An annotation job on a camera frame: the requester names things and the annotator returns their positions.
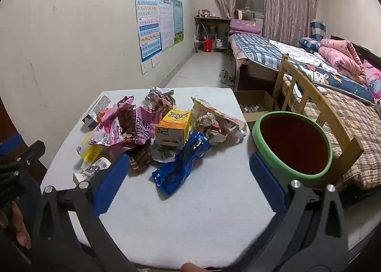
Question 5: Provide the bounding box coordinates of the pink foil snack wrapper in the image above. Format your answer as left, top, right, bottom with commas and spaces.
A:
89, 95, 136, 149

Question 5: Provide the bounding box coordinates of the green rimmed red bin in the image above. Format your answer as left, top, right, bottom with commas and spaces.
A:
251, 111, 333, 183

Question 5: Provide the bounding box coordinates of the purple pillow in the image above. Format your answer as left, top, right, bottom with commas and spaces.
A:
230, 19, 264, 34

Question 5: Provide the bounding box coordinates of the crumpled cream snack bag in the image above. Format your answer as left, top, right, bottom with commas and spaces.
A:
190, 96, 248, 145

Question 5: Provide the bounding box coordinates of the person's right hand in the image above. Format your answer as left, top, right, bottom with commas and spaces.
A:
181, 262, 206, 272

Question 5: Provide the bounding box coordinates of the person's left hand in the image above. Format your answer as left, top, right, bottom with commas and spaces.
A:
0, 199, 32, 250

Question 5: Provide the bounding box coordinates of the navy cartoon blanket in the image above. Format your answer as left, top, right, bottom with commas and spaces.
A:
290, 59, 376, 106

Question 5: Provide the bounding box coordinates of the blue plaid blanket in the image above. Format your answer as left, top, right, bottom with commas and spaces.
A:
231, 33, 288, 70

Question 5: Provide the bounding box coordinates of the dark wooden desk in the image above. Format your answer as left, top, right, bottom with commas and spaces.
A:
194, 16, 231, 53

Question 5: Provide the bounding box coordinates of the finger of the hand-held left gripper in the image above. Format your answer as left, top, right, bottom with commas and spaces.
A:
13, 140, 46, 171
0, 134, 26, 156

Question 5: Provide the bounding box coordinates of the small black box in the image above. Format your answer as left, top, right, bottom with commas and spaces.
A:
82, 113, 100, 132

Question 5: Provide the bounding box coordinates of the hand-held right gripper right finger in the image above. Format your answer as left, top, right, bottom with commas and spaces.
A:
235, 152, 349, 272

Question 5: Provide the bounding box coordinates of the small white grey box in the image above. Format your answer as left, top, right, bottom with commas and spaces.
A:
89, 95, 111, 118

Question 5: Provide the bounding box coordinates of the blue foil wrapper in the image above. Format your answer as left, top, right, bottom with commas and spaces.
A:
152, 132, 212, 196

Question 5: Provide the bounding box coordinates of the crumpled brown white wrapper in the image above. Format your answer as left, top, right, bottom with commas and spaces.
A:
144, 87, 177, 112

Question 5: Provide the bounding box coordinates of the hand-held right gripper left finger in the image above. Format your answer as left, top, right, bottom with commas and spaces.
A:
31, 154, 140, 272

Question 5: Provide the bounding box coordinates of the blue plaid pillow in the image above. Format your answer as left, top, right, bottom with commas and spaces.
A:
310, 20, 326, 41

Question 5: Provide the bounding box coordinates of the yellow plastic packet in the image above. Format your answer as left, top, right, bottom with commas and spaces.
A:
76, 132, 112, 163

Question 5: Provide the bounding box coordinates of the pink pillow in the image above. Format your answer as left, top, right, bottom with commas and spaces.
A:
361, 59, 381, 100

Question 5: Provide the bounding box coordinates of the green edged wall poster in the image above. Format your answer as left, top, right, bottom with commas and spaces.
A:
173, 0, 184, 45

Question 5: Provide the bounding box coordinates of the pale chart wall poster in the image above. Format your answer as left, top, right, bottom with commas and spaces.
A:
158, 0, 175, 50

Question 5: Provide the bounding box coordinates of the navy pillow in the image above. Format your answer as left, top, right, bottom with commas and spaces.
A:
298, 37, 322, 54

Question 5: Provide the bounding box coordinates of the large blue wall poster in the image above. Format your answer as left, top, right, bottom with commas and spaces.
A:
135, 0, 164, 62

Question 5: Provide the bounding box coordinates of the white floral sheet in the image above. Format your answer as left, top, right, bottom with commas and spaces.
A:
269, 39, 328, 65

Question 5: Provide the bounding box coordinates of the dark wooden bed base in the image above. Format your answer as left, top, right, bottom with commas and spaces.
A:
231, 52, 283, 82

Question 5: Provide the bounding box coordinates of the white patterned carton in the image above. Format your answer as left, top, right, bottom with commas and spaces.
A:
73, 157, 112, 185

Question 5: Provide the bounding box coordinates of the dark wooden headboard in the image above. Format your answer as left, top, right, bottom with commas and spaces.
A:
330, 35, 381, 64

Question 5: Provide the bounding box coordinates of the yellow cardboard box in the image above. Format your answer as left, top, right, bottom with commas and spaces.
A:
155, 109, 191, 148

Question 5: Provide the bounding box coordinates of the pink floral quilt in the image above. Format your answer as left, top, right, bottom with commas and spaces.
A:
320, 38, 368, 85

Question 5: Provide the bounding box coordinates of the pile of clear packets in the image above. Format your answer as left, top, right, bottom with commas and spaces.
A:
240, 102, 267, 115

